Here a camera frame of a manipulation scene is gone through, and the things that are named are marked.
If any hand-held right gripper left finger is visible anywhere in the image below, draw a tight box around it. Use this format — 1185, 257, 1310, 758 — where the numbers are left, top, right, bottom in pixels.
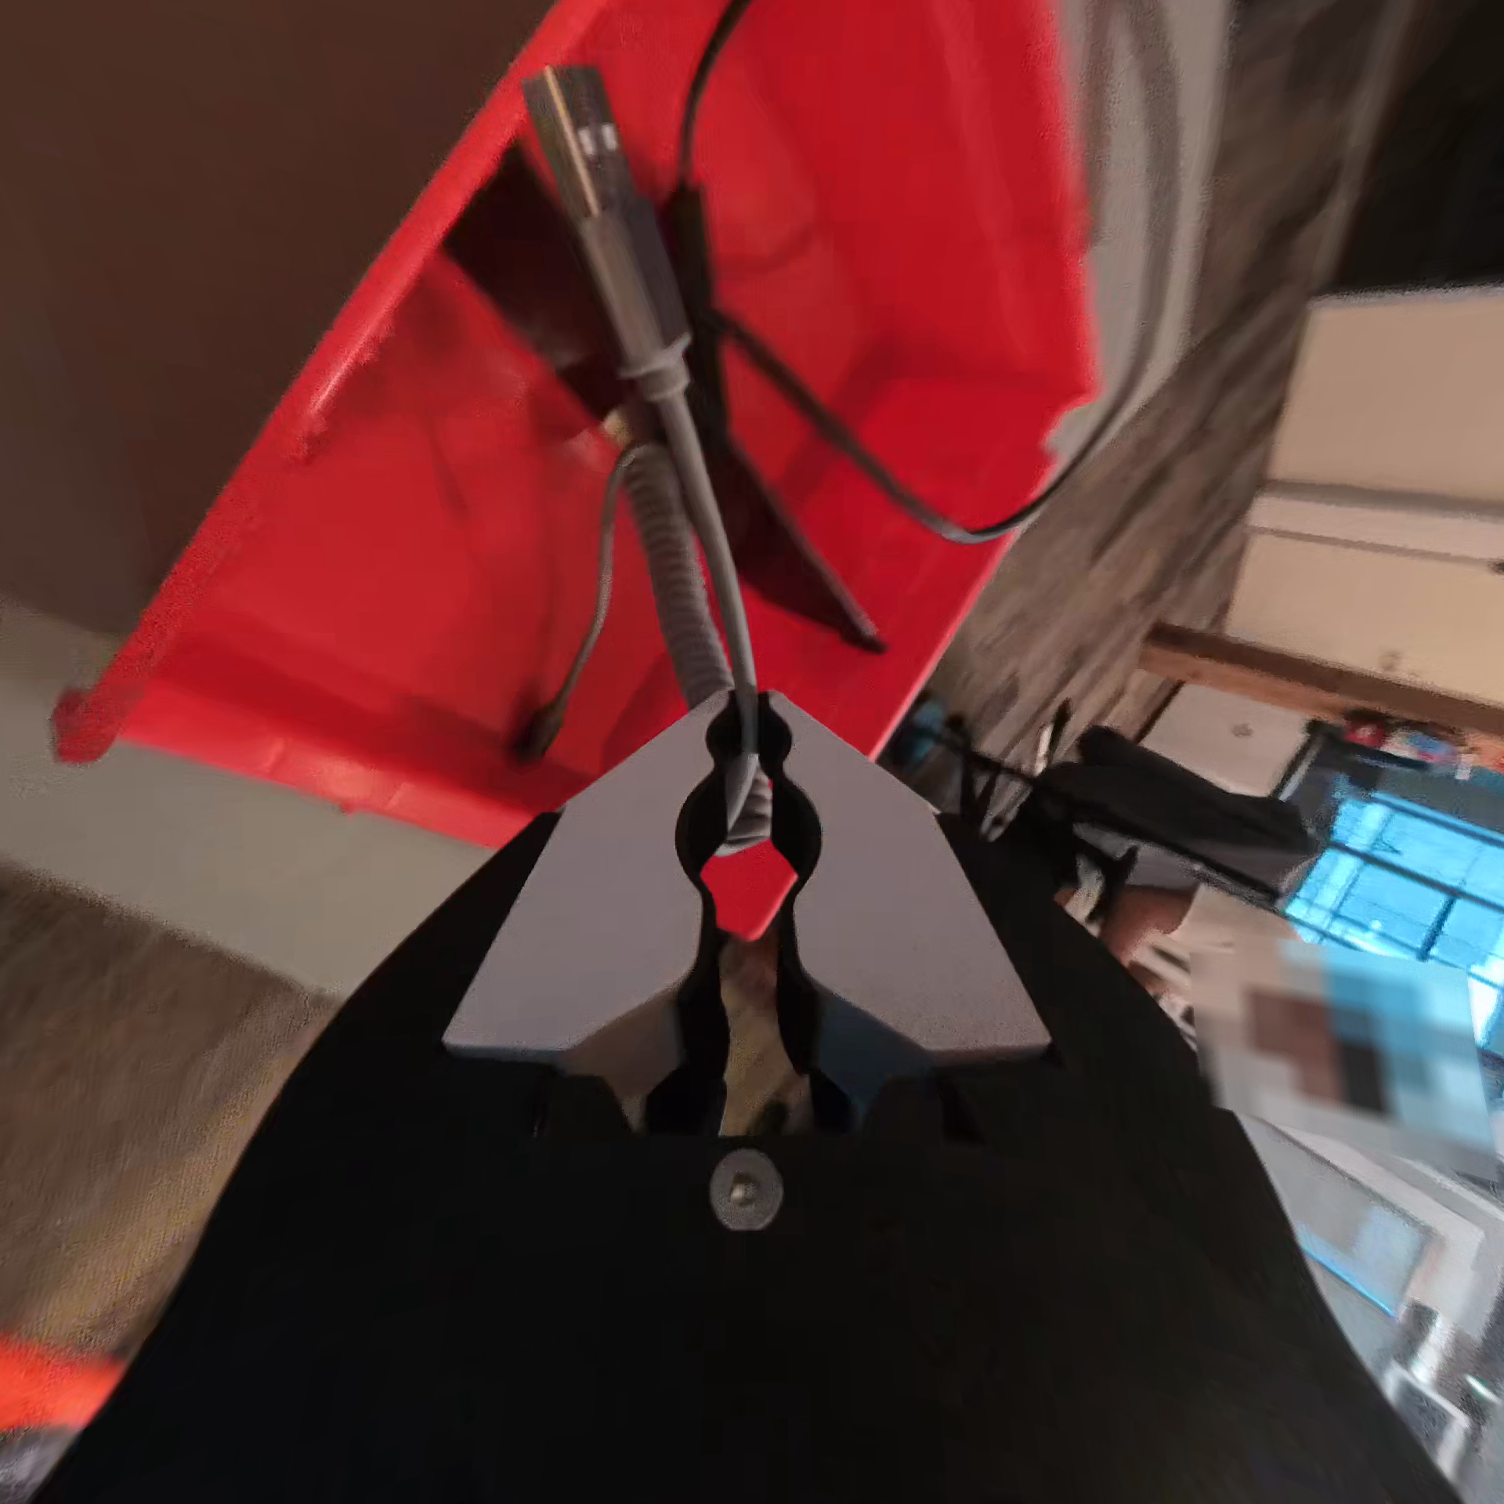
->
441, 692, 735, 1136

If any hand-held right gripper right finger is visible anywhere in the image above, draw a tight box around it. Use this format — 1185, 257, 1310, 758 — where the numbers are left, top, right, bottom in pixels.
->
757, 692, 1052, 1132

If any red plastic bin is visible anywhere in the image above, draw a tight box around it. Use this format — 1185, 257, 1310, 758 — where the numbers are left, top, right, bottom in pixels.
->
49, 0, 1099, 943

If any grey usb cable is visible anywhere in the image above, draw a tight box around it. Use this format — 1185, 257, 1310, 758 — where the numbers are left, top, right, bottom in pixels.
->
518, 65, 782, 853

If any large window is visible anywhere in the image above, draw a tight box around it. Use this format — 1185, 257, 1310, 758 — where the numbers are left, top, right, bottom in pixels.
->
1285, 785, 1504, 989

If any thin dark grey cable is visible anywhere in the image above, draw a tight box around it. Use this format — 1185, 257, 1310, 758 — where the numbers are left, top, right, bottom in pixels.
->
510, 445, 653, 765

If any black cable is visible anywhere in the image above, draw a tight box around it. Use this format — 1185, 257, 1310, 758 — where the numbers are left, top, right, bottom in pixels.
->
674, 0, 1129, 545

